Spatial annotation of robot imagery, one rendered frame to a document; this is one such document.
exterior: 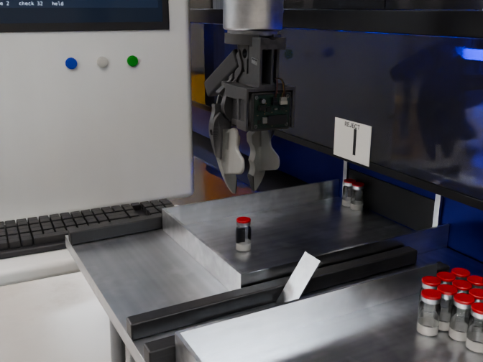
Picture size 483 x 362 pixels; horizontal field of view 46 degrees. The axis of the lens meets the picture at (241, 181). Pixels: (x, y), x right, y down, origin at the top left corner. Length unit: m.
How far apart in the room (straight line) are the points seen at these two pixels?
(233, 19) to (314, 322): 0.37
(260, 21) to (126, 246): 0.37
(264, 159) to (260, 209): 0.21
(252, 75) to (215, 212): 0.30
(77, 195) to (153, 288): 0.53
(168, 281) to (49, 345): 1.62
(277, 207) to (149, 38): 0.45
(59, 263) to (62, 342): 1.34
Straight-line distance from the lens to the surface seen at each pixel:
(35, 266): 1.02
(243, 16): 0.71
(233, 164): 0.75
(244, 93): 0.69
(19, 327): 2.50
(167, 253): 0.82
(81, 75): 1.18
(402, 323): 0.67
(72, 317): 2.50
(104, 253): 0.84
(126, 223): 0.89
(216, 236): 0.87
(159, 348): 0.58
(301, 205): 1.00
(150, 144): 1.23
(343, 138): 0.89
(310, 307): 0.64
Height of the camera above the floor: 1.21
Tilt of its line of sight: 17 degrees down
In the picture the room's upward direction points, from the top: straight up
